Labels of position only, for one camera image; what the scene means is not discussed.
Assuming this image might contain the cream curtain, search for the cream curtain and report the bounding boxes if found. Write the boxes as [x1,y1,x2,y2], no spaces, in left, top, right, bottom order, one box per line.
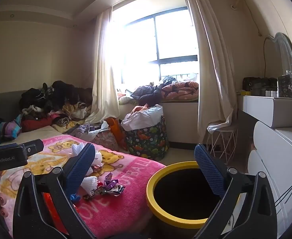
[85,7,121,127]
[182,0,239,135]

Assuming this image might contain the floral fabric bag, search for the floral fabric bag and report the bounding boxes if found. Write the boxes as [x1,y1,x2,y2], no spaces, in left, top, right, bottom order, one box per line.
[91,128,120,152]

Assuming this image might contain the orange black patterned quilt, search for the orange black patterned quilt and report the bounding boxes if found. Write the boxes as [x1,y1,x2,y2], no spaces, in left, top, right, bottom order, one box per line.
[160,81,199,100]

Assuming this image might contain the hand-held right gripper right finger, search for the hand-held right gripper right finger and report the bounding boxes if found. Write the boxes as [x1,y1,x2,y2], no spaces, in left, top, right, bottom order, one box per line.
[193,143,278,239]

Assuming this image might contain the striped purple blue cloth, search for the striped purple blue cloth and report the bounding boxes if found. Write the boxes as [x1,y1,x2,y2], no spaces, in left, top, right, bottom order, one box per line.
[0,115,22,140]

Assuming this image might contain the purple candy wrapper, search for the purple candy wrapper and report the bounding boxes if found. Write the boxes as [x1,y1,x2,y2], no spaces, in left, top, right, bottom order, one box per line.
[104,173,125,195]

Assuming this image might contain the person's left hand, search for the person's left hand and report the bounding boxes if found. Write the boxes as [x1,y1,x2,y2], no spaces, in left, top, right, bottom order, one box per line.
[0,195,10,218]

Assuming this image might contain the clear acrylic organizer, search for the clear acrylic organizer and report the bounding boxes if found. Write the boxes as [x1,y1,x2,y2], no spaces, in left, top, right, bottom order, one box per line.
[277,73,292,98]

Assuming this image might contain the black cosmetic bag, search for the black cosmetic bag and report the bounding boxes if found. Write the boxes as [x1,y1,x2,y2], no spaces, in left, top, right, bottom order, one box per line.
[243,77,278,96]

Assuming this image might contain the pink bear printed blanket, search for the pink bear printed blanket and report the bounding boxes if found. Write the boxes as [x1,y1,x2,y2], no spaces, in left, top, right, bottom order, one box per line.
[0,134,166,239]

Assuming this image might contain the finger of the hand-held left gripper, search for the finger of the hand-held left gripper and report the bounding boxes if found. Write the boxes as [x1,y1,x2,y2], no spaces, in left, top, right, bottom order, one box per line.
[21,139,45,157]

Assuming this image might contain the dinosaur print fabric basket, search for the dinosaur print fabric basket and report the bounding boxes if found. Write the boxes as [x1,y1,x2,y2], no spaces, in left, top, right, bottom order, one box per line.
[122,116,170,160]

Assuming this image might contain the red cloth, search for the red cloth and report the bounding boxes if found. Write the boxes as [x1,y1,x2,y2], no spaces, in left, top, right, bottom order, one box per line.
[21,118,54,133]

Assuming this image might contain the green white cloth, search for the green white cloth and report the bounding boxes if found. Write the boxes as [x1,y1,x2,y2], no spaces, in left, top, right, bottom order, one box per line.
[118,96,136,105]

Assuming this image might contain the white wire side table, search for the white wire side table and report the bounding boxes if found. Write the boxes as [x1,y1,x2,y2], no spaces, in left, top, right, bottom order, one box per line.
[206,126,237,163]

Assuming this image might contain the dark patterned wrapper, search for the dark patterned wrapper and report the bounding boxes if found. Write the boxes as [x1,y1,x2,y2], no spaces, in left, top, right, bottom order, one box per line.
[83,188,104,200]

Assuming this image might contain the lavender cloth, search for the lavender cloth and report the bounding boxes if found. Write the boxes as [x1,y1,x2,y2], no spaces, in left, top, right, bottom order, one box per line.
[71,121,110,141]

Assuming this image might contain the white dresser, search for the white dresser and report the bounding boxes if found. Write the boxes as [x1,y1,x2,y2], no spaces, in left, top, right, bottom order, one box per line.
[247,121,292,239]

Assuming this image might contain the orange bag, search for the orange bag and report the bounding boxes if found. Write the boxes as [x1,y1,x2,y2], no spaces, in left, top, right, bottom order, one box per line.
[106,118,129,152]

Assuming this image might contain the dark jacket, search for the dark jacket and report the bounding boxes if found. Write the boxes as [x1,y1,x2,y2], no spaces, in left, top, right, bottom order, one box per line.
[130,83,166,105]

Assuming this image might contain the dark frame window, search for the dark frame window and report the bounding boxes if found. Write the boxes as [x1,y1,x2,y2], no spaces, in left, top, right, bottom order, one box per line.
[111,5,200,85]

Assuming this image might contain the grey headboard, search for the grey headboard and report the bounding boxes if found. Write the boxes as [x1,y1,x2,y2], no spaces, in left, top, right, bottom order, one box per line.
[0,90,29,120]

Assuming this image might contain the yellow rim black bin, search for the yellow rim black bin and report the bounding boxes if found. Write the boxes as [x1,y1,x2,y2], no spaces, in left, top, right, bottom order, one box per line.
[146,161,241,239]

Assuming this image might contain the pile of dark clothes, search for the pile of dark clothes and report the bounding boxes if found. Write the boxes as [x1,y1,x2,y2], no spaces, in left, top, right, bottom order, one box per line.
[19,80,94,120]

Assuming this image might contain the brown yellow printed blanket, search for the brown yellow printed blanket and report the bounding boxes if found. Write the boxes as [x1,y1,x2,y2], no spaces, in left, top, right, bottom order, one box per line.
[52,115,87,133]

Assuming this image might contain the orange cloth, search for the orange cloth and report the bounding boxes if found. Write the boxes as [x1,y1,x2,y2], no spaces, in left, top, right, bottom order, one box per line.
[132,105,149,114]

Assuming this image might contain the wavy frame mirror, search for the wavy frame mirror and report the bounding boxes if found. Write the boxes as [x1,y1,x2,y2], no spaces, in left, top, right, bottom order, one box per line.
[264,32,292,77]

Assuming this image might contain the white plastic bag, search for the white plastic bag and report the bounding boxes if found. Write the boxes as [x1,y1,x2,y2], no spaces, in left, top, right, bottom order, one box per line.
[121,104,164,131]

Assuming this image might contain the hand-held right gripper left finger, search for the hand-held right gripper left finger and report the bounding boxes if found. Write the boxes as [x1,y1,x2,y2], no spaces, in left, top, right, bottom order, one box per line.
[13,142,98,239]

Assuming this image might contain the beige bed mattress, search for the beige bed mattress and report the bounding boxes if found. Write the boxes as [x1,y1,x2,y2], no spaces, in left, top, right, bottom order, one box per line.
[0,126,69,147]

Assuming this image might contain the white vanity table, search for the white vanity table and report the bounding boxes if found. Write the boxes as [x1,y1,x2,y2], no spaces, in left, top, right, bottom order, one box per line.
[237,95,292,128]

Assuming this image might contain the red orange packet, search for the red orange packet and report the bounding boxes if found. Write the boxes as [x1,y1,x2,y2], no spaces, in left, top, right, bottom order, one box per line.
[42,192,69,234]

